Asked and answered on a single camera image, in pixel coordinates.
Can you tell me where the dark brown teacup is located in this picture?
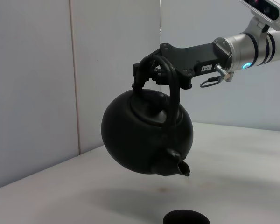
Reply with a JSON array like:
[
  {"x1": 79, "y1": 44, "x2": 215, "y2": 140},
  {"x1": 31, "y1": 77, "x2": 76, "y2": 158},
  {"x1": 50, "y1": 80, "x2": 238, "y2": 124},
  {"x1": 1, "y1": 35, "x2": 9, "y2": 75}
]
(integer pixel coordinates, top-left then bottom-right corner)
[{"x1": 162, "y1": 203, "x2": 211, "y2": 224}]

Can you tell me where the right gripper connector with cable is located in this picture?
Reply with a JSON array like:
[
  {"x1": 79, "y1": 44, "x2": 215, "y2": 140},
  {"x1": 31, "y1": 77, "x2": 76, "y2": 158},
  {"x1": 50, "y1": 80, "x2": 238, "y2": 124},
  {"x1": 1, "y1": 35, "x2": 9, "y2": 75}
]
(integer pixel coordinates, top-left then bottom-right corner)
[{"x1": 199, "y1": 64, "x2": 235, "y2": 89}]

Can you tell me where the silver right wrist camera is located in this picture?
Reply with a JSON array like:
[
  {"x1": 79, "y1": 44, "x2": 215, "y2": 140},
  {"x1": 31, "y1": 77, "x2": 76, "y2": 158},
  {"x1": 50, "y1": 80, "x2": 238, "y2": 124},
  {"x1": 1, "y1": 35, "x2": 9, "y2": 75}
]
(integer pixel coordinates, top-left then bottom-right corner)
[{"x1": 239, "y1": 0, "x2": 280, "y2": 32}]

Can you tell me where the black round teapot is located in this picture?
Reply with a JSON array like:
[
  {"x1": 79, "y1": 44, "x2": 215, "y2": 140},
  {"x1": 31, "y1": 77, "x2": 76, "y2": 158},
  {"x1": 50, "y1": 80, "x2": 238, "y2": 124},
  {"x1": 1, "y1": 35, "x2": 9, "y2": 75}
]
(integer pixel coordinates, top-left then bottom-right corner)
[{"x1": 101, "y1": 55, "x2": 195, "y2": 179}]

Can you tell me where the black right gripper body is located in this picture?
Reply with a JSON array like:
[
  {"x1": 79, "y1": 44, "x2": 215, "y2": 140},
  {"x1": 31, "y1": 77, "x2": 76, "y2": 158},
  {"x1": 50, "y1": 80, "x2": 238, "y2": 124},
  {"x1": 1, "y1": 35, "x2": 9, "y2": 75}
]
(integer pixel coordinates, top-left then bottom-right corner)
[{"x1": 160, "y1": 42, "x2": 231, "y2": 90}]

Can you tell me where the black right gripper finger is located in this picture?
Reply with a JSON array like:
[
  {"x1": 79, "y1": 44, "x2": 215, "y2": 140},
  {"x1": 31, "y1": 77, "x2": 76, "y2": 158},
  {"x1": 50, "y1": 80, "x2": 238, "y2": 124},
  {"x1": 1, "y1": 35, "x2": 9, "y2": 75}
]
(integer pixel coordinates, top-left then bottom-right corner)
[
  {"x1": 148, "y1": 67, "x2": 172, "y2": 86},
  {"x1": 132, "y1": 49, "x2": 163, "y2": 84}
]

